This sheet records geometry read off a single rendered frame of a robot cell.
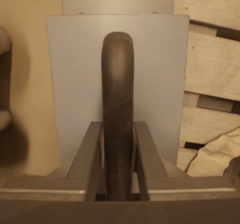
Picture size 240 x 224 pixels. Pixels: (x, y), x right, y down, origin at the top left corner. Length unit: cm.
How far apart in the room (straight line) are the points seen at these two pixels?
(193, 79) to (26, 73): 52
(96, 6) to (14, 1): 47
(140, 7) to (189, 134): 38
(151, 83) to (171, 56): 3
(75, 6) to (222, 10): 37
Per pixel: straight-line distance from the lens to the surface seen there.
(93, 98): 18
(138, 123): 15
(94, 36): 18
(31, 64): 64
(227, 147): 55
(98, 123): 15
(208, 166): 56
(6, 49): 65
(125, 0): 24
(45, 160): 74
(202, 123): 52
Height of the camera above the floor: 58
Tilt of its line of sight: 75 degrees down
